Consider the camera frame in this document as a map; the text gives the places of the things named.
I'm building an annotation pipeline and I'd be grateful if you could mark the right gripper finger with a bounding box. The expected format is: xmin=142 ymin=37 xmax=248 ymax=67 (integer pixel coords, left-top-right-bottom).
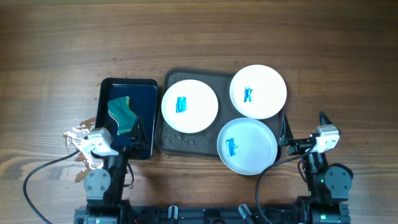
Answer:
xmin=319 ymin=111 xmax=333 ymax=126
xmin=277 ymin=115 xmax=294 ymax=146

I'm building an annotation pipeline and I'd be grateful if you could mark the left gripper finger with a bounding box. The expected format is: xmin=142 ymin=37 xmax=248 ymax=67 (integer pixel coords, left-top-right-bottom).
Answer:
xmin=129 ymin=117 xmax=141 ymax=140
xmin=139 ymin=119 xmax=149 ymax=144

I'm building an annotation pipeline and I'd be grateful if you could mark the green yellow sponge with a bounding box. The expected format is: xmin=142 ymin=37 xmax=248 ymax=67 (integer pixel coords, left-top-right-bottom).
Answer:
xmin=108 ymin=96 xmax=137 ymax=135

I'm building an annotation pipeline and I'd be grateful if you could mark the white plate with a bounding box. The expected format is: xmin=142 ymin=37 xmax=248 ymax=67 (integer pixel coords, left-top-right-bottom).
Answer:
xmin=161 ymin=80 xmax=219 ymax=134
xmin=229 ymin=65 xmax=287 ymax=119
xmin=216 ymin=118 xmax=278 ymax=175

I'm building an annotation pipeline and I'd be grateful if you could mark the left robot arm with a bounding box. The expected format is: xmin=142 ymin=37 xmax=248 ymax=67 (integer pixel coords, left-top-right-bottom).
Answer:
xmin=74 ymin=117 xmax=150 ymax=224

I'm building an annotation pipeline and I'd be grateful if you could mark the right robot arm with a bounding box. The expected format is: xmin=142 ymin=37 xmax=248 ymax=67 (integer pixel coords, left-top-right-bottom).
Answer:
xmin=278 ymin=111 xmax=353 ymax=224

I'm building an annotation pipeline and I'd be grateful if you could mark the black water tray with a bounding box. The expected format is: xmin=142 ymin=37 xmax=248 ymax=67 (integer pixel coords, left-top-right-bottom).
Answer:
xmin=95 ymin=78 xmax=158 ymax=160

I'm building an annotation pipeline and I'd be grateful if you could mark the dark brown serving tray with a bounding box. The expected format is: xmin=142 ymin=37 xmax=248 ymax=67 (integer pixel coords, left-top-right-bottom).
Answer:
xmin=155 ymin=68 xmax=243 ymax=158

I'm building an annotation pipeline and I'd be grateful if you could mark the white plate bottom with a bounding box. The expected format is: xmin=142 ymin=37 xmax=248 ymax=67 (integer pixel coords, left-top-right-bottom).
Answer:
xmin=216 ymin=118 xmax=278 ymax=175

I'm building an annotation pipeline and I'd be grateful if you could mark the right black cable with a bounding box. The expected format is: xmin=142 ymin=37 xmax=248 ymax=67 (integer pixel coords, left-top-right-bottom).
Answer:
xmin=255 ymin=136 xmax=317 ymax=224

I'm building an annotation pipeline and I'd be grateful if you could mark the black cable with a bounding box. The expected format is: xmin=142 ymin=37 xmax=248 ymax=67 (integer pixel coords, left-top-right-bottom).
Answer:
xmin=22 ymin=149 xmax=82 ymax=224
xmin=255 ymin=136 xmax=317 ymax=224

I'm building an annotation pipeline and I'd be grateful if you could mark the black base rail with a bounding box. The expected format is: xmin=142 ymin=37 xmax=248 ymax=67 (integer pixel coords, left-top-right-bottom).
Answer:
xmin=73 ymin=203 xmax=352 ymax=224

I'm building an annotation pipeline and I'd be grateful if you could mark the left black cable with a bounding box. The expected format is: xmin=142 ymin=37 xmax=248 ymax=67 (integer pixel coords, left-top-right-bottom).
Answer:
xmin=22 ymin=149 xmax=82 ymax=224

